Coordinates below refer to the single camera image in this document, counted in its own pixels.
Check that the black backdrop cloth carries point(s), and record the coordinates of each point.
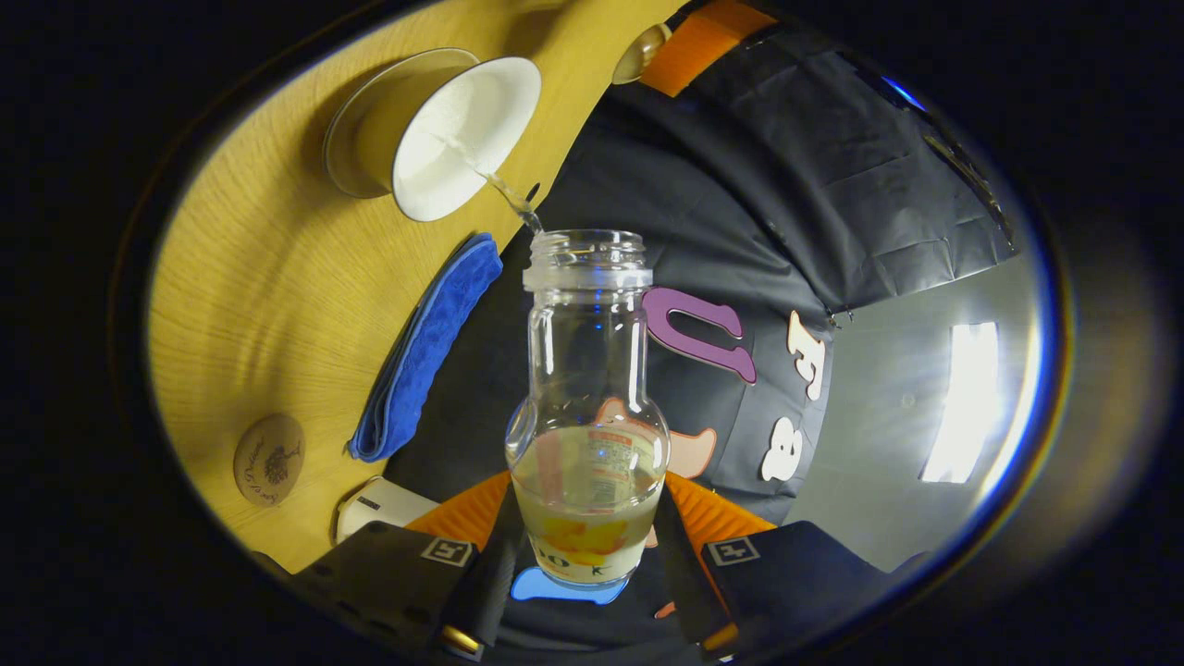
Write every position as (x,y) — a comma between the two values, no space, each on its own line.
(740,185)

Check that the cream teacup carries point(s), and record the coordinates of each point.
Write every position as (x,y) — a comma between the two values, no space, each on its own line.
(462,139)

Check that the clear water bottle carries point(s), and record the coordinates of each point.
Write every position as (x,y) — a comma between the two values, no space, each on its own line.
(587,370)

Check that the cream saucer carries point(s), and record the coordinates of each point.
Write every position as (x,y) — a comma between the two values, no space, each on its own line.
(347,139)

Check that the round wooden coaster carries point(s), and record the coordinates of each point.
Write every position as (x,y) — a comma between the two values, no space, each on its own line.
(268,460)

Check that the folded blue towel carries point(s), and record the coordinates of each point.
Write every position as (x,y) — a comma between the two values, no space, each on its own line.
(425,351)

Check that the white toaster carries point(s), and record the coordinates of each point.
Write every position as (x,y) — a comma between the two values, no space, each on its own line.
(379,507)

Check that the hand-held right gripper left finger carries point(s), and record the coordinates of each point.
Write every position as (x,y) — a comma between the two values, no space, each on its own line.
(495,583)

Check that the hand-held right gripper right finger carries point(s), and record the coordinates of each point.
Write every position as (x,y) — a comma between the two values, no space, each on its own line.
(680,583)

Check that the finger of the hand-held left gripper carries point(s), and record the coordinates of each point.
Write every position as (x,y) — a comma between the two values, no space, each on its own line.
(698,46)

